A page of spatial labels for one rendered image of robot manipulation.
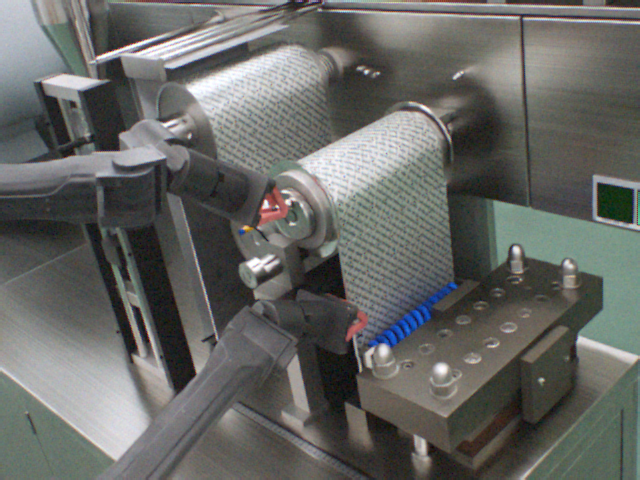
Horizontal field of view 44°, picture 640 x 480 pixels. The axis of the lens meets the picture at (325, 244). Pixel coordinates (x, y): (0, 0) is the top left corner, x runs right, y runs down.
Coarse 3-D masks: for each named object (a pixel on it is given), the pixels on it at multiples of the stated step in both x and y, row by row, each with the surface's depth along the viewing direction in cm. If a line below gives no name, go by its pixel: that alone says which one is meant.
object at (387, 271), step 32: (384, 224) 115; (416, 224) 121; (448, 224) 126; (352, 256) 112; (384, 256) 117; (416, 256) 123; (448, 256) 129; (352, 288) 114; (384, 288) 119; (416, 288) 125; (384, 320) 121
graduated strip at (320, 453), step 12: (240, 408) 131; (252, 408) 131; (264, 420) 128; (276, 432) 125; (288, 432) 124; (300, 444) 121; (312, 444) 121; (324, 456) 118; (336, 456) 118; (336, 468) 116; (348, 468) 115
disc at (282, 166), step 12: (276, 168) 112; (288, 168) 110; (300, 168) 108; (312, 180) 107; (324, 192) 106; (324, 204) 107; (336, 216) 107; (336, 228) 108; (336, 240) 109; (312, 252) 114; (324, 252) 112
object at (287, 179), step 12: (276, 180) 112; (288, 180) 109; (300, 180) 108; (312, 192) 107; (312, 204) 108; (324, 216) 107; (324, 228) 108; (300, 240) 114; (312, 240) 112; (324, 240) 110
